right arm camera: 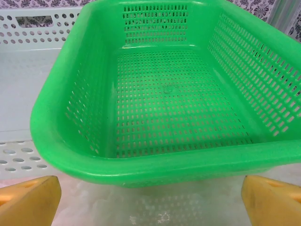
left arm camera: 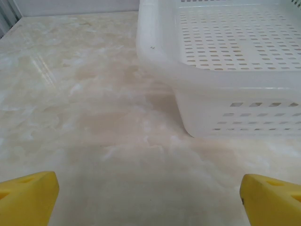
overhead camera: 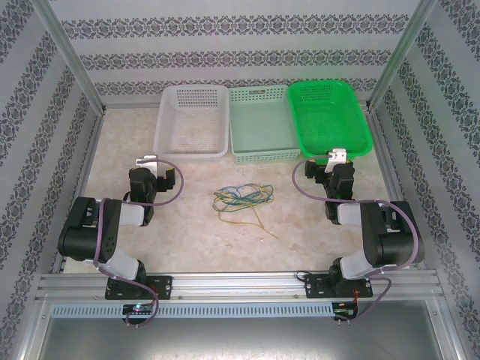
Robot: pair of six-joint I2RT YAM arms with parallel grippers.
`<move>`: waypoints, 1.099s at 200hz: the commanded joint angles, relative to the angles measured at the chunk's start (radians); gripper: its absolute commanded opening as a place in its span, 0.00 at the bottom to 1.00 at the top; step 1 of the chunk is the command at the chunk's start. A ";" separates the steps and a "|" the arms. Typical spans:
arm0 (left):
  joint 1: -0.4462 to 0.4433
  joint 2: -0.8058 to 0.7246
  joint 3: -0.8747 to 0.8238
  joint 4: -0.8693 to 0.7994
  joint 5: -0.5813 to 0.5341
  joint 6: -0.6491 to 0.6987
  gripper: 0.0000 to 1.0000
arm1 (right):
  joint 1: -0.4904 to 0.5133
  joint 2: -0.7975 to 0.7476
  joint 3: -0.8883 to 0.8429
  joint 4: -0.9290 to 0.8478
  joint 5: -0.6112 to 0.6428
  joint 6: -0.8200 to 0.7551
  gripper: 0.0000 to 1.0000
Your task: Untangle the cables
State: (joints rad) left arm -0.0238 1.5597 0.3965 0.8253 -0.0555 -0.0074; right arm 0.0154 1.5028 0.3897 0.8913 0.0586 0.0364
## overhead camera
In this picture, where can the white plastic basket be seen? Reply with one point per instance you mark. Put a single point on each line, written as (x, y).
(189, 123)

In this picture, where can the bright green plastic basket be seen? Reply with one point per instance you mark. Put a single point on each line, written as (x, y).
(330, 116)

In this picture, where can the mint green plastic basket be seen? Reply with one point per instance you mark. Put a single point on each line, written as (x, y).
(262, 123)

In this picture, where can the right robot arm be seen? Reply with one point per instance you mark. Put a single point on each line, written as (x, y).
(393, 240)

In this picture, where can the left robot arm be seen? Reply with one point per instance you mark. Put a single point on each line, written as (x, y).
(86, 232)

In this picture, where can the small circuit board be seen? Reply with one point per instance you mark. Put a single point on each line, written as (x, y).
(138, 309)
(345, 313)

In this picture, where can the grey metal sheet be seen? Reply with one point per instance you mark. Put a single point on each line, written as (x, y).
(240, 341)

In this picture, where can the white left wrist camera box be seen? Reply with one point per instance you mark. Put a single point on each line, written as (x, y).
(150, 162)

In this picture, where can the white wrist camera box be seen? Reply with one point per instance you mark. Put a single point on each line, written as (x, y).
(335, 157)
(150, 162)

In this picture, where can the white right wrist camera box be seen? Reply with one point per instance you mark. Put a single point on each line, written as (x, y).
(335, 157)

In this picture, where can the aluminium side rail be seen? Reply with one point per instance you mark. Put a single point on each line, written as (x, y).
(91, 150)

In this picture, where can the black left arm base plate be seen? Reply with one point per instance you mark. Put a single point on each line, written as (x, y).
(165, 287)

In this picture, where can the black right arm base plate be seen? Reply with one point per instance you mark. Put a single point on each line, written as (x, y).
(313, 287)

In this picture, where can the aluminium mounting rail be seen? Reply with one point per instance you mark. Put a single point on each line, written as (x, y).
(240, 285)

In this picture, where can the aluminium frame post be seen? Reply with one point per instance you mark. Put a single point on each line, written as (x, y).
(400, 56)
(72, 56)

